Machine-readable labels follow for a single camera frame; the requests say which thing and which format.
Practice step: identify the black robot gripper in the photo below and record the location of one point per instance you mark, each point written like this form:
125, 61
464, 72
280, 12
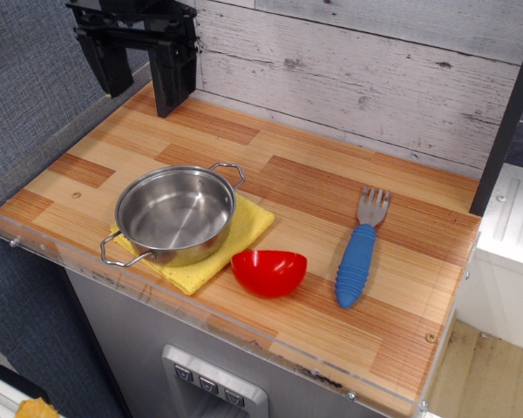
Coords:
106, 28

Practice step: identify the stainless steel pot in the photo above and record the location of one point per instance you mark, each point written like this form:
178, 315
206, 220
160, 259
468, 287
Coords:
177, 215

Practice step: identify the yellow folded cloth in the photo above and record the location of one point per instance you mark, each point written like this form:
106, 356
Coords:
248, 224

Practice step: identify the clear acrylic table guard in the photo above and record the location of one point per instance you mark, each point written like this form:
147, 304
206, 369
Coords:
309, 144

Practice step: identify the red plastic bowl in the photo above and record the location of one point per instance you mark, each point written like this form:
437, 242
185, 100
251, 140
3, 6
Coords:
269, 273

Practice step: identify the grey toy fridge cabinet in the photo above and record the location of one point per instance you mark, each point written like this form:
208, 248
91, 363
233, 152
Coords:
165, 367

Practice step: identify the yellow object bottom left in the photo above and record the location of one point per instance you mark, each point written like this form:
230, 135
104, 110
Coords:
36, 408

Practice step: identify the white toy sink unit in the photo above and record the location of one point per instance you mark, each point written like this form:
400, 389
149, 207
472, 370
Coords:
490, 297

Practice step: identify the black vertical post left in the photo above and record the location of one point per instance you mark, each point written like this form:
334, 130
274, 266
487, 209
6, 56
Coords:
167, 99

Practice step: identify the black vertical post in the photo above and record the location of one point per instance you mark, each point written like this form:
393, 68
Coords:
500, 148
167, 99

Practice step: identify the blue handled metal fork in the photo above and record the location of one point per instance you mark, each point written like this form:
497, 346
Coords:
354, 268

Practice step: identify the black vertical post right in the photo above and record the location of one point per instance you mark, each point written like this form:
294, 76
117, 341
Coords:
500, 148

